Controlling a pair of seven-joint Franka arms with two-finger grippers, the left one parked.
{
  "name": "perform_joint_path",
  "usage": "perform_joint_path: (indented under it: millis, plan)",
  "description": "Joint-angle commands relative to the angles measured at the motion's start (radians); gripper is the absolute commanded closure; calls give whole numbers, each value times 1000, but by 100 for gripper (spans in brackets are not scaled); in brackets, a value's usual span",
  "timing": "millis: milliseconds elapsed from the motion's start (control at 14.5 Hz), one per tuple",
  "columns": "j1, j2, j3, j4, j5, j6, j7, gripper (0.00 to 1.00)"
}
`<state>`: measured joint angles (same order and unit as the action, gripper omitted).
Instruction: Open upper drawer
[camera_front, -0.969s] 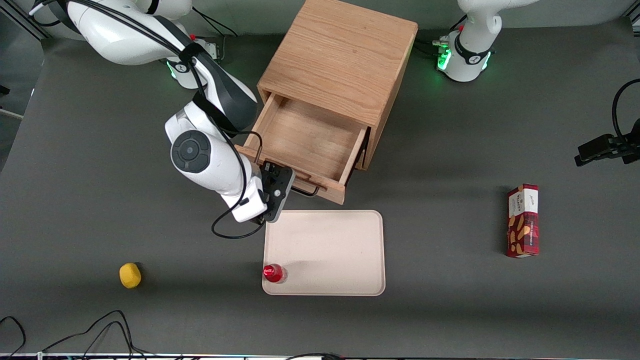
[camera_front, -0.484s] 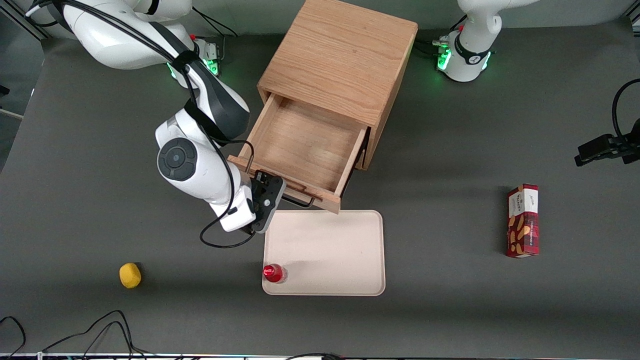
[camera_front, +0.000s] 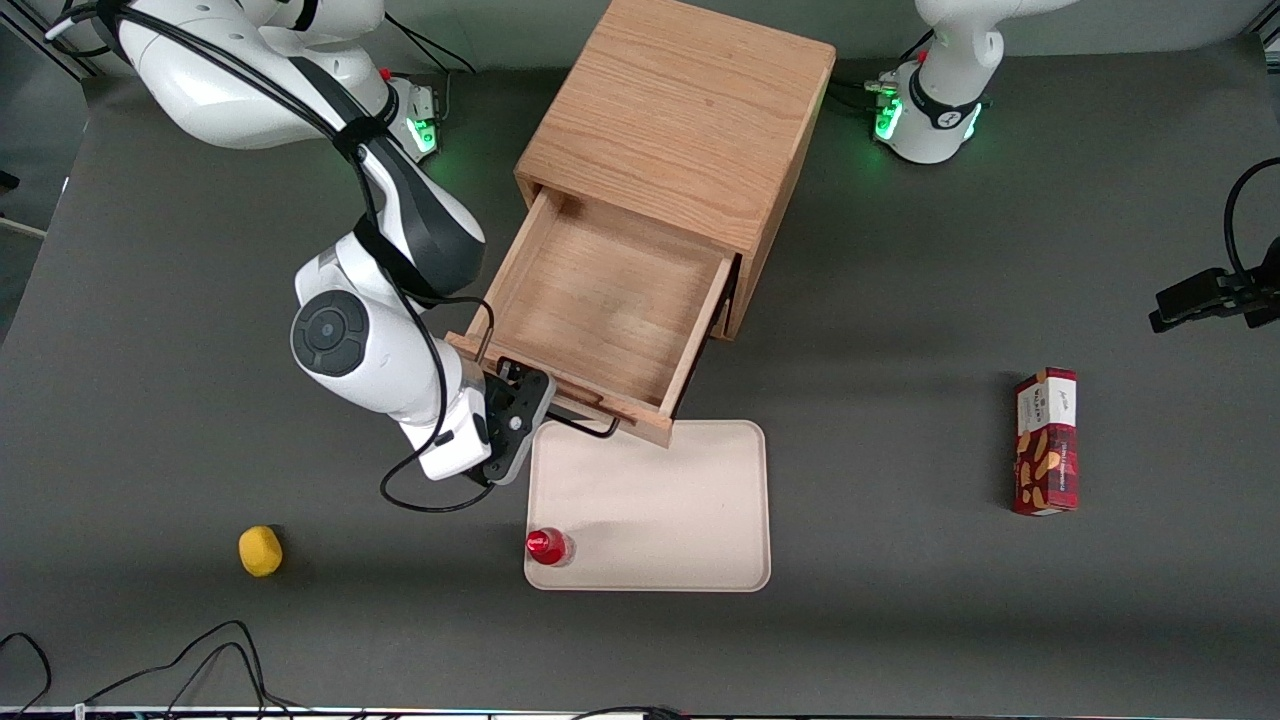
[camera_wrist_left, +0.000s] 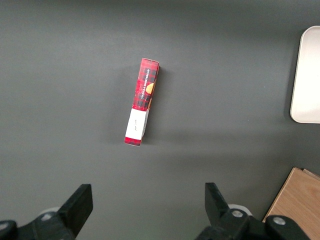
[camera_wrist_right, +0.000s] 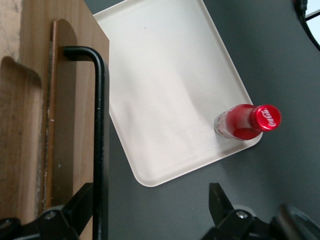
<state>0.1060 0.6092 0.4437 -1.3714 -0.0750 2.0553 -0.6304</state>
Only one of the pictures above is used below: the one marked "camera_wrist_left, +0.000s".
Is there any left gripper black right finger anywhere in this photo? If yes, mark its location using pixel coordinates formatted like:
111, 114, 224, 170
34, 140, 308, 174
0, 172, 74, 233
197, 182, 311, 240

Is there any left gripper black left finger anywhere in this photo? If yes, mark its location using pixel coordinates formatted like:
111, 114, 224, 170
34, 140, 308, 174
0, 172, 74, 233
0, 183, 94, 240

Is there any wooden drawer cabinet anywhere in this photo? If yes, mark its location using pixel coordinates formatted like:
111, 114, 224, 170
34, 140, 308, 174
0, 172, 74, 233
262, 167, 320, 240

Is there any red plaid shortbread cookie box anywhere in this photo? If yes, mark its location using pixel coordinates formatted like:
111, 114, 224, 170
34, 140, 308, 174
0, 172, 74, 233
123, 57, 160, 147

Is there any cream plastic tray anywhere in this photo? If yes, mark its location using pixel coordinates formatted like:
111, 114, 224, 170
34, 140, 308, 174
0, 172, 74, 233
289, 25, 320, 124

